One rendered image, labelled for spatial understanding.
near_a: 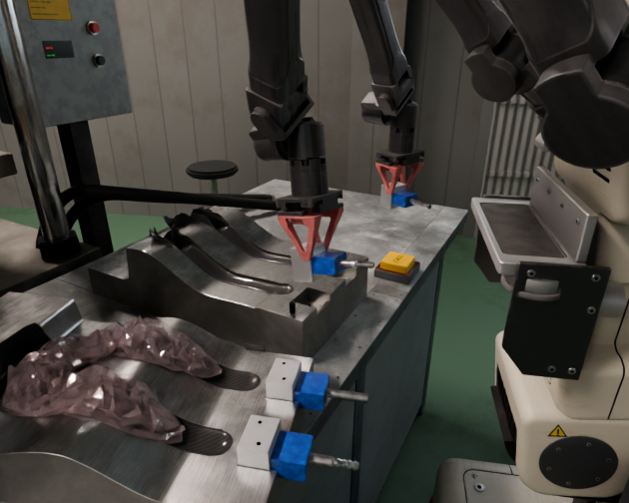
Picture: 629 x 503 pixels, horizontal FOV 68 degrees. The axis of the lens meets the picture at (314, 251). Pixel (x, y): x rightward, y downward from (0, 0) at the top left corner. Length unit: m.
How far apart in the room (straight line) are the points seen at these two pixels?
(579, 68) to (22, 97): 1.07
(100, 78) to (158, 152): 2.20
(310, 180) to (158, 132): 2.97
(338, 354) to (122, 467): 0.38
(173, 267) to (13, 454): 0.39
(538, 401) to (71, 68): 1.29
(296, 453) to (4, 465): 0.31
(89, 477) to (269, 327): 0.33
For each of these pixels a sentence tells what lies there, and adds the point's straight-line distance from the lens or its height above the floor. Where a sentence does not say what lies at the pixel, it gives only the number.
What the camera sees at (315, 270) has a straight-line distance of 0.73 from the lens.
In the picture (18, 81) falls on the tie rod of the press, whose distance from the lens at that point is 1.22.
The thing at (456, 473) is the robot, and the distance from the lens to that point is 1.36.
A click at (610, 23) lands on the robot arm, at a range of 0.45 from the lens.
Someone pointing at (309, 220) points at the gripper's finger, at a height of 1.04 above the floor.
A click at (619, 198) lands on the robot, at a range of 0.61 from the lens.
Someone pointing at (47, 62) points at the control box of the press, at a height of 1.22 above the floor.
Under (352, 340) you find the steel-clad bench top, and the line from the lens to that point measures 0.84.
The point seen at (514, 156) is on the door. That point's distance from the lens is 3.29.
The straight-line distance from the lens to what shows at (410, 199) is 1.12.
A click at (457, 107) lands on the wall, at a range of 3.22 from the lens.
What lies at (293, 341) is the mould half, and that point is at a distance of 0.75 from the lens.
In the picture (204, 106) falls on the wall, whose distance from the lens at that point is 3.45.
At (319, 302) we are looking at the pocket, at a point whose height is 0.87.
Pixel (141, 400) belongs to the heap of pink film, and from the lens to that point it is 0.61.
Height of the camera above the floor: 1.29
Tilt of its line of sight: 25 degrees down
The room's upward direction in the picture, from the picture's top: straight up
